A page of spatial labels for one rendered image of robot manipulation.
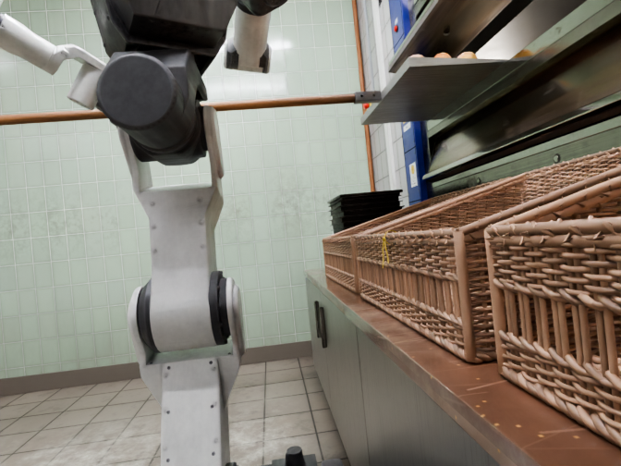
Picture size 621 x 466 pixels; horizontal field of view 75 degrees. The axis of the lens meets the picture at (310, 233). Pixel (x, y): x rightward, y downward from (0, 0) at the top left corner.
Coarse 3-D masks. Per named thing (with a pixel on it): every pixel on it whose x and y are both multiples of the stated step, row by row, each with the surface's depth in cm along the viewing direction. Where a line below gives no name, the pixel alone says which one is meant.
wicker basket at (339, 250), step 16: (464, 192) 136; (416, 208) 163; (368, 224) 161; (384, 224) 107; (336, 240) 126; (352, 240) 105; (336, 256) 132; (352, 256) 106; (336, 272) 134; (352, 272) 110; (352, 288) 109
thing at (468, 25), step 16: (448, 0) 117; (464, 0) 117; (480, 0) 116; (496, 0) 115; (432, 16) 126; (448, 16) 125; (464, 16) 124; (480, 16) 123; (416, 32) 136; (432, 32) 135; (464, 32) 133; (416, 48) 146; (432, 48) 145; (448, 48) 144; (400, 64) 159
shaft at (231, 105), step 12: (312, 96) 133; (324, 96) 134; (336, 96) 134; (348, 96) 134; (216, 108) 130; (228, 108) 130; (240, 108) 131; (252, 108) 132; (0, 120) 122; (12, 120) 122; (24, 120) 123; (36, 120) 123; (48, 120) 124; (60, 120) 125; (72, 120) 126
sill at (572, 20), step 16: (592, 0) 83; (608, 0) 79; (576, 16) 87; (544, 32) 97; (560, 32) 92; (528, 48) 103; (544, 48) 98; (512, 64) 110; (496, 80) 118; (464, 96) 137; (448, 112) 150
